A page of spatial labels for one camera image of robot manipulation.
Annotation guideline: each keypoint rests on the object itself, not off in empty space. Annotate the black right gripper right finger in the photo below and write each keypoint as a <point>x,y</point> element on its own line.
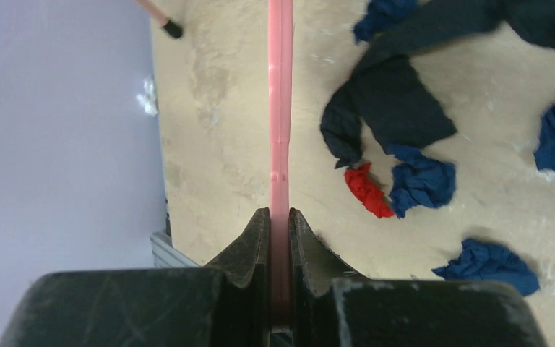
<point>335,305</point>

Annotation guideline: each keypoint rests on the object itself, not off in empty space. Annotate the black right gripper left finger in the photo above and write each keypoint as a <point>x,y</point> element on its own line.
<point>224,303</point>

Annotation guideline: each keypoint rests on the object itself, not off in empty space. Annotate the pink hand brush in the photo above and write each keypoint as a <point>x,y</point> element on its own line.
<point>280,65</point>

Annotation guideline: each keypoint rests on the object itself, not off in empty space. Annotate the red paper scrap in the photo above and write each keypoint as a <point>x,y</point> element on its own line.
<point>366,191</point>

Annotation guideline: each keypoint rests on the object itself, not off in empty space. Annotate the blue paper scrap small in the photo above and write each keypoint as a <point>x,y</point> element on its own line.
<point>419,180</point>

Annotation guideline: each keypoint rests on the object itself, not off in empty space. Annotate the blue paper scrap centre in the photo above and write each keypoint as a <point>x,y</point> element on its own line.
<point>482,260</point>

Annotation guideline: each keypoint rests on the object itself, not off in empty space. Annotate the white paper scrap off table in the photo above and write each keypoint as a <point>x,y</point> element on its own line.
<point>148,99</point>

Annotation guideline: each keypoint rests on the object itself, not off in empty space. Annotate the pink music stand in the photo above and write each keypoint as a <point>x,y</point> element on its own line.
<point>171,28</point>

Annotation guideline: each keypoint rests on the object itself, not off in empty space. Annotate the aluminium frame rail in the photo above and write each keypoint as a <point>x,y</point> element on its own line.
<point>163,253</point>

